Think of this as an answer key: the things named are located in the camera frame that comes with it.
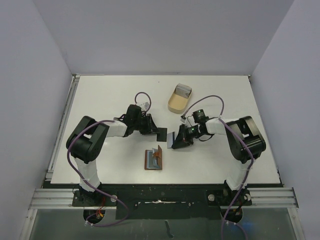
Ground tan oval cardboard tray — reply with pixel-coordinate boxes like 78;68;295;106
167;89;192;114

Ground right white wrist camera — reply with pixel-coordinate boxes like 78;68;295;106
180;114;191;125

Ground aluminium rail left edge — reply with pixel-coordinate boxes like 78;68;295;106
44;74;80;181

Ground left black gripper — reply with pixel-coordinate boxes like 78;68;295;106
133;114;159;135

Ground aluminium rail front right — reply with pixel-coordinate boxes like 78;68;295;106
248;187;299;208

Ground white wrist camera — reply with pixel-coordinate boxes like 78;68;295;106
138;102;150;112
180;114;191;125

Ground silver striped credit card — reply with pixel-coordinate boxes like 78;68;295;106
166;131;176;149

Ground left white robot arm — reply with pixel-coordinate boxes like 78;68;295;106
66;104;160;206

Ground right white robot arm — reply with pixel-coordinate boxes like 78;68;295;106
167;109;267;205

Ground brown leather card holder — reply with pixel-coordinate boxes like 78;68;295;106
144;145;163;171

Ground black credit card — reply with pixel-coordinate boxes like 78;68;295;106
156;127;168;142

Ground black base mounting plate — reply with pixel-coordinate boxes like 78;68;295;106
72;186;252;223

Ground aluminium rail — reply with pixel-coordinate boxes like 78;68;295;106
248;187;299;208
29;188;74;210

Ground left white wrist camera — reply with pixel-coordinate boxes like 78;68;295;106
138;102;150;112

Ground aluminium rail front left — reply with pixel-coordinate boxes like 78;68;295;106
29;188;74;210

